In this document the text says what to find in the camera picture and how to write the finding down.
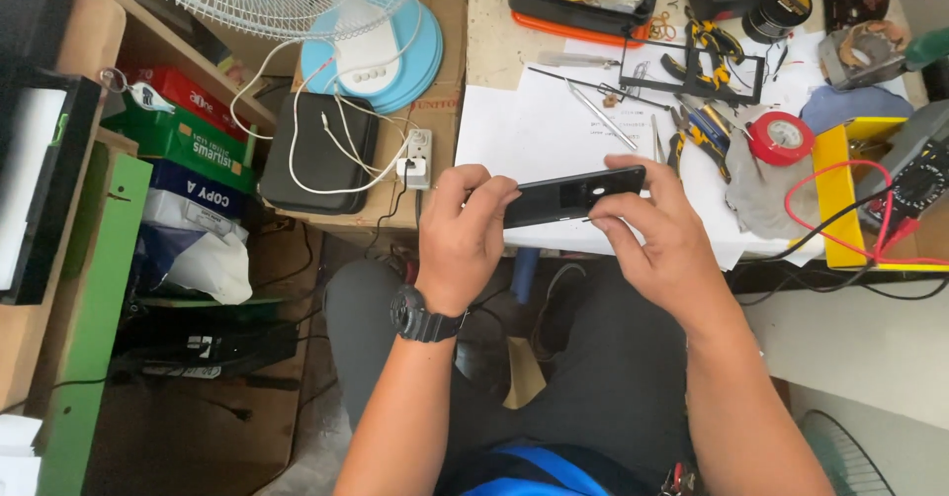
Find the blue and white fan base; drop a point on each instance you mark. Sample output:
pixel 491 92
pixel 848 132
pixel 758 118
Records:
pixel 385 58

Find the black zip case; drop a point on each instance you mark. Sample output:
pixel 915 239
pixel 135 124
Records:
pixel 315 155

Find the blue cloth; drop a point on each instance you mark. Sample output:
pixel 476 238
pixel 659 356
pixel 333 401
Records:
pixel 852 106

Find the small yellow and black cutters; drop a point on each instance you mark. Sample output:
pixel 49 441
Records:
pixel 701 140

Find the black wristwatch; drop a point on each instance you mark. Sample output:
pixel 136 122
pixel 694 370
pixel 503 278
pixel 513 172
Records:
pixel 422 319

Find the red paper ream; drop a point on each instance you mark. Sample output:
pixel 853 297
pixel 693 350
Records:
pixel 189 99

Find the person's right hand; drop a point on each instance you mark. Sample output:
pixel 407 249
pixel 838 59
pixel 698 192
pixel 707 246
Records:
pixel 667 251

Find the green board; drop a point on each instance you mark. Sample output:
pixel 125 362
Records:
pixel 93 296

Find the black machine with white panel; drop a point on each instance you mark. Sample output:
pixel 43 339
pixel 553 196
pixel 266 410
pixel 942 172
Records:
pixel 37 184

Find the torn white paper package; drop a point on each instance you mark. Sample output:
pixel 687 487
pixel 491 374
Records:
pixel 200 255

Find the white power socket adapter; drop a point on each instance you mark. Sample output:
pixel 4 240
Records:
pixel 417 158

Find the large yellow and black pliers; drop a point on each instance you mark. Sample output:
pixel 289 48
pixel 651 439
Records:
pixel 712 47

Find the person's left hand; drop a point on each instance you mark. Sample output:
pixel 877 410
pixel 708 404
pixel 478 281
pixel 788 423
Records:
pixel 456 251

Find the wooden shelf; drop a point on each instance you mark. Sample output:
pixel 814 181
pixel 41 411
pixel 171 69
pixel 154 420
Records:
pixel 148 43

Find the yellow box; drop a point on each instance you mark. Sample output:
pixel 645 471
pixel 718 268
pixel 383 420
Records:
pixel 836 199

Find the green paper ream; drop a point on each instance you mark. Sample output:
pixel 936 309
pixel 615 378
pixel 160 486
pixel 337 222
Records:
pixel 185 144

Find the black smartphone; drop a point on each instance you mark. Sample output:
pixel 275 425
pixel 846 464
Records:
pixel 552 199

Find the long silver tweezers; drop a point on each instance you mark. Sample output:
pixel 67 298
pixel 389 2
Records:
pixel 600 116

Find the white paper stack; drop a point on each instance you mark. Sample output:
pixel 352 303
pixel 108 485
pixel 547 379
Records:
pixel 18 455

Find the gray tape dispenser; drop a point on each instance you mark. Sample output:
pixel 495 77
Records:
pixel 860 55

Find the gray multimeter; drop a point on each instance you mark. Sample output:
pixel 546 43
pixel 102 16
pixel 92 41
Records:
pixel 916 162

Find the orange tray lid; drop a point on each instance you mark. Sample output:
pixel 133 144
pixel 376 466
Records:
pixel 571 32

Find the thin black rod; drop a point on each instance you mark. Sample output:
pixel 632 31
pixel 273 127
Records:
pixel 571 80

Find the gray cloth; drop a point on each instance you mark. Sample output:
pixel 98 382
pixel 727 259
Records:
pixel 763 192

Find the short silver tweezers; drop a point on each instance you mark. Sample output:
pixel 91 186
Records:
pixel 657 140

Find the black bag under shelf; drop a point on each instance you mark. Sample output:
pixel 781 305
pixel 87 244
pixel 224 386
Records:
pixel 207 347

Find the person's gray trousers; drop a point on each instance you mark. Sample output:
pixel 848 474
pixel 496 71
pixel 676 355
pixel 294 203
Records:
pixel 615 377

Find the black phone frame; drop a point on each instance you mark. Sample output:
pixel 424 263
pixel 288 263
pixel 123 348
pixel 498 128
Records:
pixel 756 80

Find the blue screwdriver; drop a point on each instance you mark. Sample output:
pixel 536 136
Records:
pixel 701 119

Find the bunch of rubber bands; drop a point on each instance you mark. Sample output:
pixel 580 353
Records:
pixel 662 26

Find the blue and white paper ream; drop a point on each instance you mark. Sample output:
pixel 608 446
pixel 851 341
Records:
pixel 196 188

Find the white paper sheets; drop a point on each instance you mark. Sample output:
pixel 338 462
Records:
pixel 534 129

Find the silver metal knife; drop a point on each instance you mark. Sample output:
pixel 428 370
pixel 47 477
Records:
pixel 574 59

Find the red tape roll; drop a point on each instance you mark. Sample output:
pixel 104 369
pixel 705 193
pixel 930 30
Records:
pixel 780 138

